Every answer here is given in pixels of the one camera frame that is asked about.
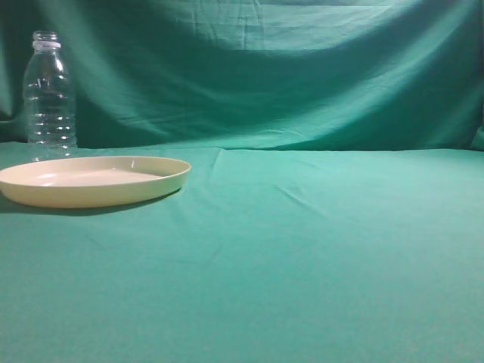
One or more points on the cream plastic plate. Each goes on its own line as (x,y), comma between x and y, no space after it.
(92,182)

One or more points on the green cloth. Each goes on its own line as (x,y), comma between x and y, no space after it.
(334,209)

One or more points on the clear plastic bottle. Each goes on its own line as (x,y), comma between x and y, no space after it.
(49,100)

